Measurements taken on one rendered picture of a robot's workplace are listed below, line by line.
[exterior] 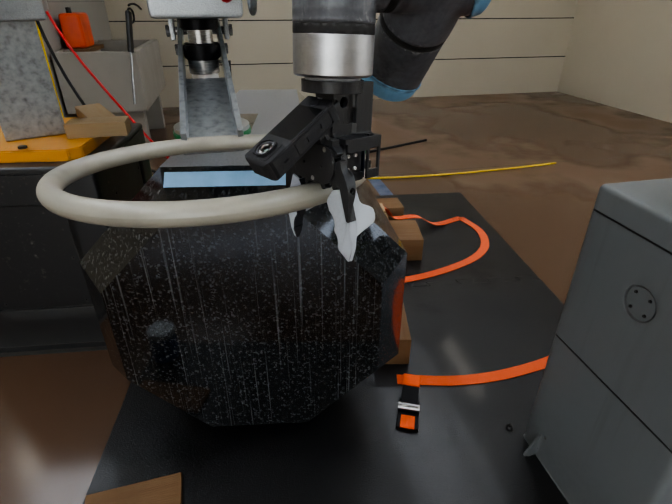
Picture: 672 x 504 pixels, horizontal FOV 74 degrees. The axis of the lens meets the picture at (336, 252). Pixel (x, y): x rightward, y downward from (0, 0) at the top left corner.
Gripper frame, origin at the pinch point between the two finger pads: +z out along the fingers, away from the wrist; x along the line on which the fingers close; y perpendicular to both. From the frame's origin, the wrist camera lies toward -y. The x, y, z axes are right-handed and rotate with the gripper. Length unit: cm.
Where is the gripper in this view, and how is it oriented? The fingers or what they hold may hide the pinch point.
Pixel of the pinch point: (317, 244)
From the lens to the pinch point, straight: 58.5
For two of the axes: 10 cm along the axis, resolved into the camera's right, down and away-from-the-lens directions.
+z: -0.2, 9.0, 4.3
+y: 7.2, -2.8, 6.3
